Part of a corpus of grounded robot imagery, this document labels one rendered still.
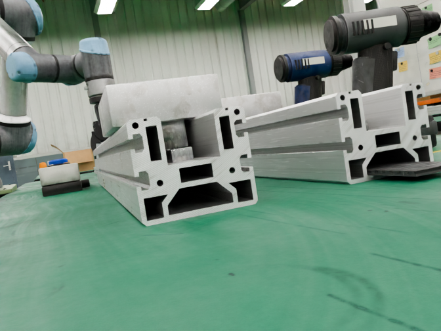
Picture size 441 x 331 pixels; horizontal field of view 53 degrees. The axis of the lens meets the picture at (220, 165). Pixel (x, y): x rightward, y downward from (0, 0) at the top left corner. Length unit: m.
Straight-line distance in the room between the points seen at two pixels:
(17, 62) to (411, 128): 0.98
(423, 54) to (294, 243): 3.96
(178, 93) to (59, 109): 11.77
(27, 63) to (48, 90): 11.05
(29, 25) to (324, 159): 1.31
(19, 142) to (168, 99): 1.30
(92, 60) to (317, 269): 1.09
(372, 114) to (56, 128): 11.75
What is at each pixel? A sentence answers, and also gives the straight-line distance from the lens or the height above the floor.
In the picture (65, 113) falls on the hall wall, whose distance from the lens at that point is 12.18.
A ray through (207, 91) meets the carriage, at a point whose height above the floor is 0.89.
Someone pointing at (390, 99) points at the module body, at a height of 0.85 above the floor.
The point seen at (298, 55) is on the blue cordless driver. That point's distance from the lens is 0.97.
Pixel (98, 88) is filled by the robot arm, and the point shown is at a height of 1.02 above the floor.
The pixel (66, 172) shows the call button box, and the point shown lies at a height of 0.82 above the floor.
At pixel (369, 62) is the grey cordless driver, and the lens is 0.72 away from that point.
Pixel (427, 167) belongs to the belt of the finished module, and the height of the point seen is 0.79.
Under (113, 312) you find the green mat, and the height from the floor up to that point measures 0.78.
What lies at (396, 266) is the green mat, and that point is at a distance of 0.19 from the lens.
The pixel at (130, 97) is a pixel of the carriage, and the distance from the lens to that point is 0.43.
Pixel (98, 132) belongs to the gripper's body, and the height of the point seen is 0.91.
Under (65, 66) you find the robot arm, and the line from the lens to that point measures 1.29.
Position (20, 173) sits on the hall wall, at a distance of 12.11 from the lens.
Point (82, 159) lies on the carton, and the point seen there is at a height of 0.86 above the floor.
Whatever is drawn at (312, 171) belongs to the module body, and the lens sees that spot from 0.48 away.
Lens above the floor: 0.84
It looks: 3 degrees down
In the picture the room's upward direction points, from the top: 9 degrees counter-clockwise
